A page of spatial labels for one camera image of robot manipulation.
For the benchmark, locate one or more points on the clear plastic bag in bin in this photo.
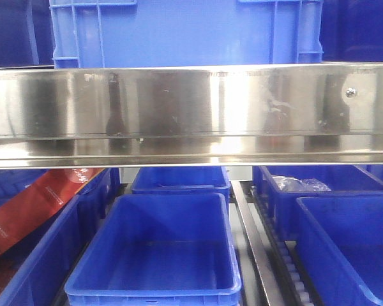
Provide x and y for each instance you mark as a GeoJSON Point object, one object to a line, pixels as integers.
{"type": "Point", "coordinates": [292, 184]}

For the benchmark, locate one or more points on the blue bin rear centre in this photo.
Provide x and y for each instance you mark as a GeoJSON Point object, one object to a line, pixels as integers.
{"type": "Point", "coordinates": [182, 180]}

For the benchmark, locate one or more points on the steel roller track divider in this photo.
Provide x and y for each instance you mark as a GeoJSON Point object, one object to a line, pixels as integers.
{"type": "Point", "coordinates": [271, 271]}

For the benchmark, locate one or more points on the blue bin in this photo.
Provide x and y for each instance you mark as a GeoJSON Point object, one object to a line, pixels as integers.
{"type": "Point", "coordinates": [340, 244]}
{"type": "Point", "coordinates": [160, 250]}
{"type": "Point", "coordinates": [33, 271]}
{"type": "Point", "coordinates": [182, 180]}
{"type": "Point", "coordinates": [344, 180]}

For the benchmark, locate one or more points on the red packet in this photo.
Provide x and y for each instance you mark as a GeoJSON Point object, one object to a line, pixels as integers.
{"type": "Point", "coordinates": [28, 210]}

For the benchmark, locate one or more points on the blue bin rear right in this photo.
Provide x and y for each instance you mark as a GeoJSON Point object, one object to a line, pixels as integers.
{"type": "Point", "coordinates": [344, 180]}

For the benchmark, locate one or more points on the blue bin left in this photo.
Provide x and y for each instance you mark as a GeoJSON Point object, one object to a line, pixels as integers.
{"type": "Point", "coordinates": [33, 271]}

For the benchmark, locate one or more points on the blue bin front right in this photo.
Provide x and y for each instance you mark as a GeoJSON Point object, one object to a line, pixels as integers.
{"type": "Point", "coordinates": [340, 244]}

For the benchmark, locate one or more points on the large blue crate upper shelf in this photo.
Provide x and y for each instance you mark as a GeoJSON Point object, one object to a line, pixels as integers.
{"type": "Point", "coordinates": [132, 34]}

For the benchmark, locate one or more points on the stainless steel shelf rail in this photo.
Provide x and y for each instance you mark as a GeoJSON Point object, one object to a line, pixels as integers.
{"type": "Point", "coordinates": [329, 113]}

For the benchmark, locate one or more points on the blue bin front centre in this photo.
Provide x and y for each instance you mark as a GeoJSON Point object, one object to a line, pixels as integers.
{"type": "Point", "coordinates": [160, 250]}

